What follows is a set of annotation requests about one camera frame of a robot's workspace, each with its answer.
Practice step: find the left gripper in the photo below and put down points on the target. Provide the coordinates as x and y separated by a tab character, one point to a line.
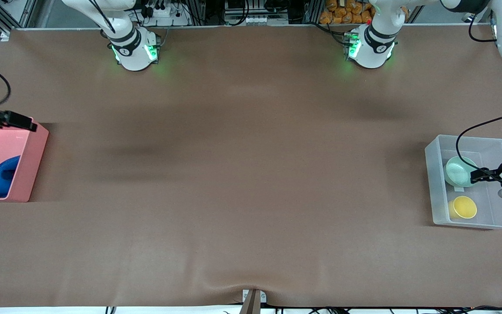
490	174

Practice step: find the pale green bowl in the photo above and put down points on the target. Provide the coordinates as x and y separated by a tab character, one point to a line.
458	172

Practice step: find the yellow cup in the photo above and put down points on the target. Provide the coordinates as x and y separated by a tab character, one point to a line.
464	207

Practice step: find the blue microfibre cloth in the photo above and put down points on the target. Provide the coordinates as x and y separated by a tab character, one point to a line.
2	179

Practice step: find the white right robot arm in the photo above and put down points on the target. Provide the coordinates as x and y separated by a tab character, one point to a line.
133	52

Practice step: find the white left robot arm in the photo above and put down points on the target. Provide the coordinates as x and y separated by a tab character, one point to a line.
373	48

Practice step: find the translucent plastic bin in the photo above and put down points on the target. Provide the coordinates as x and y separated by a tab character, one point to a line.
490	213

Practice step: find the pink plastic bin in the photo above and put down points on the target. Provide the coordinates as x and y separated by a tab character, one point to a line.
37	165

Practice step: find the white power strip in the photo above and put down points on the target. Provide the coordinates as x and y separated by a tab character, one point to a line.
164	13

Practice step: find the pile of orange bags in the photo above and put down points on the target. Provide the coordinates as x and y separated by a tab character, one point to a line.
347	13

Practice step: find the brown table cover mat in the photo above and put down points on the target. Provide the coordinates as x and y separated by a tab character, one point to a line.
233	152

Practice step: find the white electronics box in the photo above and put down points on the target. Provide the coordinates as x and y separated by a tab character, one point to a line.
255	19

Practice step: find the aluminium frame rail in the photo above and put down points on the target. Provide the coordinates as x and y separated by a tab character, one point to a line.
2	13

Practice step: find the metal table clamp bracket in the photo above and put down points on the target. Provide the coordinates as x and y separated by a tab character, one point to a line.
253	301

